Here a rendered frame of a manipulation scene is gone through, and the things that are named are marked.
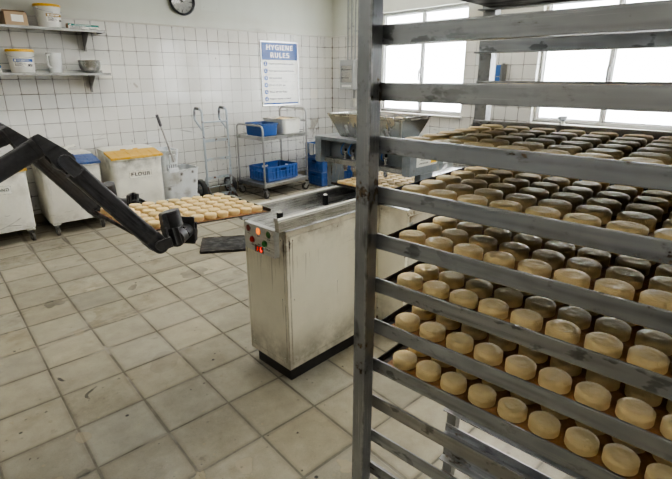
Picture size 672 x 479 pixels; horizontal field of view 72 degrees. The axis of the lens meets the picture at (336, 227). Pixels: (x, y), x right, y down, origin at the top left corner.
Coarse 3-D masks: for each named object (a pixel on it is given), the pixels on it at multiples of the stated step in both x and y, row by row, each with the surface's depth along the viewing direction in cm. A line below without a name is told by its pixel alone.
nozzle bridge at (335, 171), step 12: (324, 144) 287; (336, 144) 286; (348, 144) 279; (324, 156) 289; (336, 156) 289; (348, 156) 282; (384, 156) 262; (396, 156) 256; (336, 168) 300; (384, 168) 258; (396, 168) 253; (408, 168) 242; (420, 168) 249; (432, 168) 257; (336, 180) 303
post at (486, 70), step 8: (480, 56) 108; (488, 56) 107; (480, 64) 109; (488, 64) 107; (480, 72) 109; (488, 72) 108; (480, 80) 109; (488, 80) 108; (480, 112) 111; (488, 112) 111; (448, 416) 140; (456, 424) 139; (448, 472) 145
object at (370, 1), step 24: (360, 0) 74; (360, 24) 75; (360, 48) 76; (360, 72) 77; (360, 96) 78; (360, 120) 79; (360, 144) 81; (360, 168) 82; (360, 192) 83; (360, 216) 84; (360, 240) 86; (360, 264) 87; (360, 288) 89; (360, 312) 90; (360, 336) 92; (360, 360) 93; (360, 384) 95; (360, 408) 97; (360, 432) 99; (360, 456) 100
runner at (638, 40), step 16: (640, 32) 87; (656, 32) 85; (480, 48) 107; (496, 48) 105; (512, 48) 103; (528, 48) 101; (544, 48) 98; (560, 48) 96; (576, 48) 92; (592, 48) 90; (608, 48) 89; (624, 48) 88; (640, 48) 88
